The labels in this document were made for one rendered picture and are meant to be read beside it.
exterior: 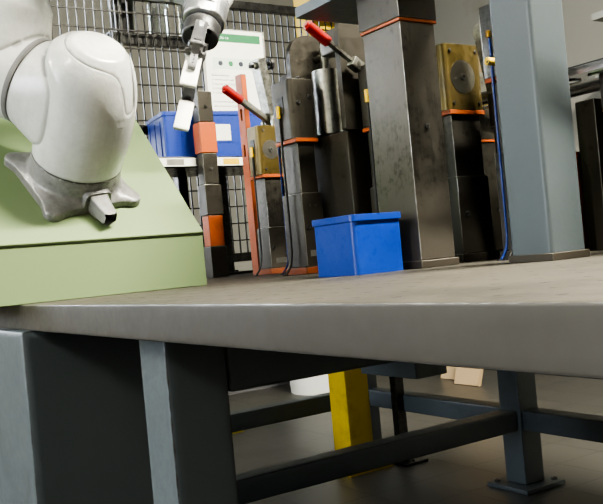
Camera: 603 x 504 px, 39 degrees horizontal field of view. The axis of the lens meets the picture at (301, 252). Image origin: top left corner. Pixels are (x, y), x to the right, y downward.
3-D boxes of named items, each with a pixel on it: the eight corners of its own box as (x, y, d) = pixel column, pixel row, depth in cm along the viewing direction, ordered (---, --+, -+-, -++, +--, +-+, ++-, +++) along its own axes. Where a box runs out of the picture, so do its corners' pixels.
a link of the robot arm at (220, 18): (187, -17, 170) (182, 4, 167) (232, -7, 172) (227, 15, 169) (183, 15, 178) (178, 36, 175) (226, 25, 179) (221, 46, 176)
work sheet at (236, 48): (272, 129, 271) (263, 32, 271) (209, 128, 258) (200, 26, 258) (269, 130, 272) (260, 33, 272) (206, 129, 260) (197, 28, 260)
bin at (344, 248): (408, 269, 131) (402, 211, 131) (357, 275, 125) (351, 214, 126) (363, 272, 140) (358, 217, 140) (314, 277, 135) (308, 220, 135)
